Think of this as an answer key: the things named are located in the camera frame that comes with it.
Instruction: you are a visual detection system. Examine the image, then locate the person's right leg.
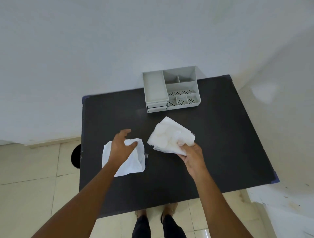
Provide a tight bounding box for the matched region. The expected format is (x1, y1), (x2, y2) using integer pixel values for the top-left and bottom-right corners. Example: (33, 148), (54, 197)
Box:
(162, 215), (187, 238)

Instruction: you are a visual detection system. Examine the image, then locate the person's right forearm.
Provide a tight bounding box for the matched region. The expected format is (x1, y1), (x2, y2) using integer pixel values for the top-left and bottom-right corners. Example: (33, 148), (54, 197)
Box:
(189, 169), (253, 238)

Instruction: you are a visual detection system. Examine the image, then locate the person's leg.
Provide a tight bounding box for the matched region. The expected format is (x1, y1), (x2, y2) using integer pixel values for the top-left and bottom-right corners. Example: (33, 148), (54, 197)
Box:
(132, 216), (151, 238)
(162, 215), (187, 238)

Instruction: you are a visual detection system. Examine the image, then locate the person's right foot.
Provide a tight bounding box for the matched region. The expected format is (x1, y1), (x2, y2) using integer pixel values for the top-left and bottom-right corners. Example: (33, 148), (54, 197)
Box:
(161, 203), (179, 222)

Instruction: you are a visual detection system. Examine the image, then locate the grey plastic desk organizer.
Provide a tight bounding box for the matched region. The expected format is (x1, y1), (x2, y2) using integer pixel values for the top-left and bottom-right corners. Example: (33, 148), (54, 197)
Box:
(142, 66), (201, 114)

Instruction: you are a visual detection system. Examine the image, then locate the black table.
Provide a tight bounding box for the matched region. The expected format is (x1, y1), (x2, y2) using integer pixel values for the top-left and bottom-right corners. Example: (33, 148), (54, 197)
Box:
(79, 75), (280, 219)

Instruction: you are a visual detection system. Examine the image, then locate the round black object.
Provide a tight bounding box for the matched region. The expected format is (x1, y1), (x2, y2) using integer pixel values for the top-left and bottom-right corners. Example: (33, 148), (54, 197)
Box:
(71, 144), (81, 169)

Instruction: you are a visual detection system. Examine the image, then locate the white tissue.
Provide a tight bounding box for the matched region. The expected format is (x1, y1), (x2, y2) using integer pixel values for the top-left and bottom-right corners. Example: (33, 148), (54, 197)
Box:
(147, 116), (196, 156)

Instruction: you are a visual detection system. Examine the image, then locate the person's left hand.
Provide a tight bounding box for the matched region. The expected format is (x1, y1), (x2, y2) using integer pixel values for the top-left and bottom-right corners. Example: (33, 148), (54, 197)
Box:
(109, 129), (138, 170)

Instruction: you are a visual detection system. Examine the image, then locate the person's right hand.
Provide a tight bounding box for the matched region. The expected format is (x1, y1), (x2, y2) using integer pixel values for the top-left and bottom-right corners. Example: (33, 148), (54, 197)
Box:
(177, 140), (207, 179)

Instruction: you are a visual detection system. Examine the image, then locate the person's left forearm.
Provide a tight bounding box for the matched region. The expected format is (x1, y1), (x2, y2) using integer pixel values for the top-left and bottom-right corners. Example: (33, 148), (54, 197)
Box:
(31, 161), (126, 238)

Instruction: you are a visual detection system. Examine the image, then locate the white paper sheet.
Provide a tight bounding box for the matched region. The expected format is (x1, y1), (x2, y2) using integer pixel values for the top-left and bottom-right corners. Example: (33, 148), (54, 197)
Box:
(102, 138), (146, 178)

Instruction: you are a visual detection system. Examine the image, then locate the person's left leg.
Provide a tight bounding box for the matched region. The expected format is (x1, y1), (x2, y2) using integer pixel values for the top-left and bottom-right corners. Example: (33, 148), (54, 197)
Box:
(132, 216), (151, 238)

